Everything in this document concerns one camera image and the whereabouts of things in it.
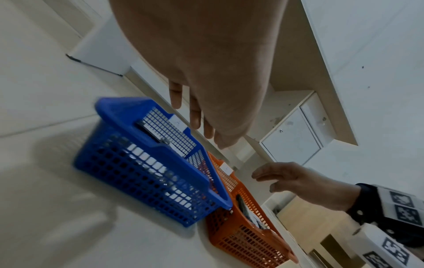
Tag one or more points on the person's right hand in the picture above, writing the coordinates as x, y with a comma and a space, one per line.
311, 185

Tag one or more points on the person's left hand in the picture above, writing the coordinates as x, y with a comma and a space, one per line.
205, 52

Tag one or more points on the orange plastic basket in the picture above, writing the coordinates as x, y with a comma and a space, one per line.
241, 240

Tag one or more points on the blue plastic basket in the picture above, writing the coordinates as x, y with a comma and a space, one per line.
139, 167

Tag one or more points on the brown cardboard box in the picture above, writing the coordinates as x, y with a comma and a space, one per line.
314, 227

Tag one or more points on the white cabinet door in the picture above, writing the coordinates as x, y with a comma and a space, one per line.
291, 138

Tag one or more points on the white desk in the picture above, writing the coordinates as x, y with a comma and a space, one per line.
364, 39

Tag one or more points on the door with white frame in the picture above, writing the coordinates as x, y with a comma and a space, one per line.
73, 15

